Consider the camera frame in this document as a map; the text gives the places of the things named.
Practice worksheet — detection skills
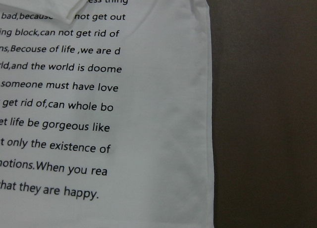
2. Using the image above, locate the white long-sleeve printed shirt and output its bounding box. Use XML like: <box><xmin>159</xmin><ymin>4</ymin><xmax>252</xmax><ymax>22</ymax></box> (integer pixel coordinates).
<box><xmin>0</xmin><ymin>0</ymin><xmax>214</xmax><ymax>228</ymax></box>

